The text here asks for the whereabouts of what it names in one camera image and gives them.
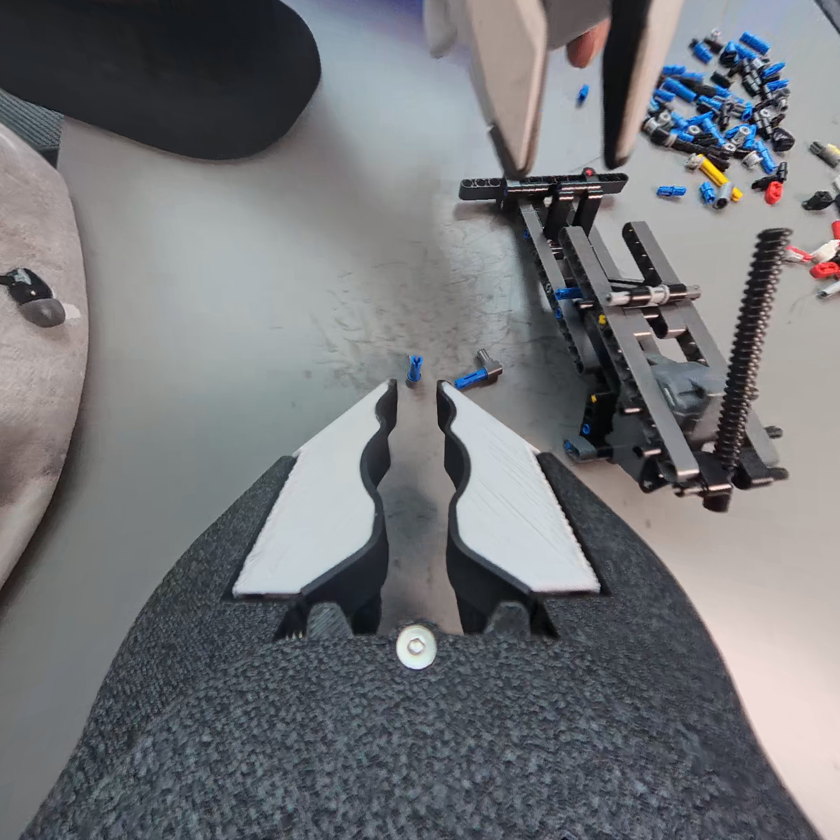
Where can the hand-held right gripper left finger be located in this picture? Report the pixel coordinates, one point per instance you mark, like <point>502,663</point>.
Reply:
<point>309,525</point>

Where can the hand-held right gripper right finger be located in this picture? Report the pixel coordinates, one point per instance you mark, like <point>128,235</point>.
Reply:
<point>525,525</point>

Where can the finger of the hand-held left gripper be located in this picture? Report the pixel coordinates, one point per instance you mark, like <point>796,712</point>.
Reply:
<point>512,66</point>
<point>641,66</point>

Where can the pile of blue black pins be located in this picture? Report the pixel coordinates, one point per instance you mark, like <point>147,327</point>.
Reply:
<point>729,92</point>

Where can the blue toy pin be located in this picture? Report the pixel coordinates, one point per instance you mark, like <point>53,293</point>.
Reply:
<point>415,369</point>
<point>470,379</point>

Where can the grey toy brick chassis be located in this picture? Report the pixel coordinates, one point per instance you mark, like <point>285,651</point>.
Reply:
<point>656,341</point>

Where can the pile of red white bricks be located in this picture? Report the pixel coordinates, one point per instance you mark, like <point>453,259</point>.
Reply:
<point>820,250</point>

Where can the grey desk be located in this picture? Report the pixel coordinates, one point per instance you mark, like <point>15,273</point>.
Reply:
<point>236,289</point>

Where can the person's left hand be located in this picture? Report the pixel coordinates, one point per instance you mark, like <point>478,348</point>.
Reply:
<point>588,46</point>

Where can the small grey toy connector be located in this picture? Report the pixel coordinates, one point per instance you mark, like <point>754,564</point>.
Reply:
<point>488,361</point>

